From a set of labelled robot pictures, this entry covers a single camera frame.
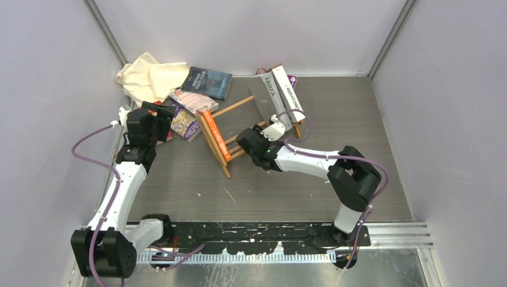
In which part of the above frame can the wooden book rack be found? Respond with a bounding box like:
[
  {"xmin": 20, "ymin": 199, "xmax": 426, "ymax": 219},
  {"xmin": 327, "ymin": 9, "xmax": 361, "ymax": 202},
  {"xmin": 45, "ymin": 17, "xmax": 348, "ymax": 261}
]
[{"xmin": 194, "ymin": 94, "xmax": 305, "ymax": 179}]

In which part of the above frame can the grey ianra book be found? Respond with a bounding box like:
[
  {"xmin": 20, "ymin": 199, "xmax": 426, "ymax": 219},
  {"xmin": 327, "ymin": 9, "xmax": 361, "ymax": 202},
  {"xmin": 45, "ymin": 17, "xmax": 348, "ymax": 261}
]
[{"xmin": 248, "ymin": 71, "xmax": 287, "ymax": 125}]

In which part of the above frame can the black mounting base plate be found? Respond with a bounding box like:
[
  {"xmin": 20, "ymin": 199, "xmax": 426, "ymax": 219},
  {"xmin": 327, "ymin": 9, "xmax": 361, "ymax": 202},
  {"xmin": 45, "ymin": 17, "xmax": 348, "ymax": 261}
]
[{"xmin": 138, "ymin": 222, "xmax": 371, "ymax": 269}]

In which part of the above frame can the purple cartoon book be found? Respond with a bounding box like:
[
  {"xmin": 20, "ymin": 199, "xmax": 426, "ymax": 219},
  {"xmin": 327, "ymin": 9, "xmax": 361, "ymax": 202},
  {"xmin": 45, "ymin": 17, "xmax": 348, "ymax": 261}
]
[{"xmin": 255, "ymin": 67, "xmax": 298, "ymax": 88}]

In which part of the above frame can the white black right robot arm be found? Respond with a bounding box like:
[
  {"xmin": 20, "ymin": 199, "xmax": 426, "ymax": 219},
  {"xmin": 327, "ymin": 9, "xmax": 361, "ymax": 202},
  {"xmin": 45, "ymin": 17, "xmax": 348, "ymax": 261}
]
[{"xmin": 236, "ymin": 125, "xmax": 389, "ymax": 246}]

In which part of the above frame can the cream cloth bag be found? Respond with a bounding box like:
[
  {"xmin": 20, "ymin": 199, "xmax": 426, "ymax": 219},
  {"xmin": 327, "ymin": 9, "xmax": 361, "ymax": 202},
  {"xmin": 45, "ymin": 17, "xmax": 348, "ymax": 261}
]
[{"xmin": 115, "ymin": 52, "xmax": 190, "ymax": 108}]

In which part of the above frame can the orange treehouse book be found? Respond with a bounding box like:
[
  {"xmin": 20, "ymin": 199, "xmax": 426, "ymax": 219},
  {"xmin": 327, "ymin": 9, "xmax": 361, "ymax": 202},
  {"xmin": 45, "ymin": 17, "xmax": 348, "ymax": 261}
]
[{"xmin": 199, "ymin": 109, "xmax": 232, "ymax": 163}]

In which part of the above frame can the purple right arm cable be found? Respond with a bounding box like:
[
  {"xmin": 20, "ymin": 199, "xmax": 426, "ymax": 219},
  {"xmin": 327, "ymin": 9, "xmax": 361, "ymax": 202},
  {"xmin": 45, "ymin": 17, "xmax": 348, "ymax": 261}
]
[{"xmin": 273, "ymin": 109, "xmax": 391, "ymax": 271}]

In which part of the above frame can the dark blue book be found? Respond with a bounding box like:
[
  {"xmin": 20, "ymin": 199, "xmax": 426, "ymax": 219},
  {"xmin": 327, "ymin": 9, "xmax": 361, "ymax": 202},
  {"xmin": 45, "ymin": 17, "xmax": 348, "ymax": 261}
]
[{"xmin": 181, "ymin": 66, "xmax": 233, "ymax": 100}]

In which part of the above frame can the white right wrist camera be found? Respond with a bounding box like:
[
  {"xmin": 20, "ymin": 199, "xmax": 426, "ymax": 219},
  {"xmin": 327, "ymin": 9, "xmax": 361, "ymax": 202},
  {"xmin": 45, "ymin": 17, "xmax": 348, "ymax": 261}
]
[{"xmin": 260, "ymin": 115, "xmax": 286, "ymax": 142}]

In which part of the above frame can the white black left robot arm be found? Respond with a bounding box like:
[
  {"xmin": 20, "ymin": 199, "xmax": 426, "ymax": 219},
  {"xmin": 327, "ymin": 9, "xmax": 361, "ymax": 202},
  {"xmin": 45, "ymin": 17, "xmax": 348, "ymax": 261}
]
[{"xmin": 71, "ymin": 102, "xmax": 176, "ymax": 284}]

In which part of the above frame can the white Decorate book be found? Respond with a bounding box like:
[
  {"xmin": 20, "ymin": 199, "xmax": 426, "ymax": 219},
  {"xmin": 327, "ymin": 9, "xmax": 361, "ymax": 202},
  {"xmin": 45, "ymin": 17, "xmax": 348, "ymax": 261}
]
[{"xmin": 268, "ymin": 63, "xmax": 306, "ymax": 124}]

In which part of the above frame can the floral white book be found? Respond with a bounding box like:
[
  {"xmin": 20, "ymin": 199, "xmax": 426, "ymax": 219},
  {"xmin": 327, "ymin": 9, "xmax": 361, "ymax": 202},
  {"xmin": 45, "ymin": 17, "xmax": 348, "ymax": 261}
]
[{"xmin": 169, "ymin": 90, "xmax": 219, "ymax": 114}]

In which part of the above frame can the purple yellow treehouse book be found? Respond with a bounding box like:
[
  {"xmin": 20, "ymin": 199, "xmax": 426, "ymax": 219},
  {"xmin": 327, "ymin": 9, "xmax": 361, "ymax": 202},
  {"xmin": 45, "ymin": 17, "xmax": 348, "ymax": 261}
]
[{"xmin": 170, "ymin": 103, "xmax": 201, "ymax": 142}]

